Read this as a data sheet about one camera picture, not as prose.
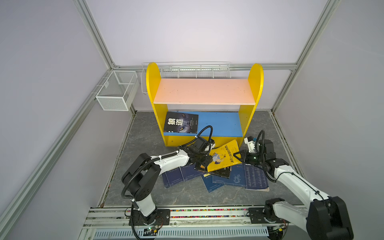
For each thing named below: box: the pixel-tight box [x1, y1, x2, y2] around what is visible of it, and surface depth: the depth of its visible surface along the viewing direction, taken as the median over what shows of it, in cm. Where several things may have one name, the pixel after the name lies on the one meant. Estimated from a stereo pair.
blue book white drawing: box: [212, 164, 247, 187], surface depth 86 cm
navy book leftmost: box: [161, 172, 171, 188], surface depth 85 cm
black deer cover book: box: [194, 162, 232, 179], surface depth 87 cm
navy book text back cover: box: [245, 164, 269, 190], surface depth 86 cm
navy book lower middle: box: [200, 173, 225, 193], surface depth 85 cm
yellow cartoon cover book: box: [207, 139, 242, 172], surface depth 87 cm
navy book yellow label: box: [179, 162, 208, 182], surface depth 87 cm
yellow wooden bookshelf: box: [146, 62, 264, 150], surface depth 79 cm
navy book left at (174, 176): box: [165, 167, 185, 187], surface depth 86 cm
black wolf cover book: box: [163, 111, 199, 134], surface depth 95 cm
